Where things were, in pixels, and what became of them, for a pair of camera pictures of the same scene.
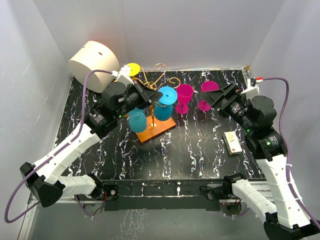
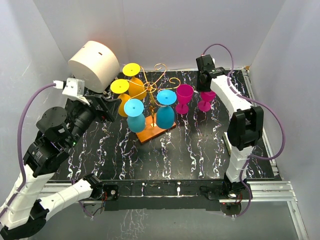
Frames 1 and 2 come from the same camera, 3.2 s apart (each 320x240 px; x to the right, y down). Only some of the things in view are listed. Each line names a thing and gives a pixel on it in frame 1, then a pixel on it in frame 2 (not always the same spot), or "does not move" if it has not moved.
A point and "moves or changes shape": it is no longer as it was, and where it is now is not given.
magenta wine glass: [184, 92] does not move
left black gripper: [147, 96] to [109, 111]
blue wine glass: [163, 108] moves or changes shape
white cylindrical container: [94, 55] does not move
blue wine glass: [137, 120] does not move
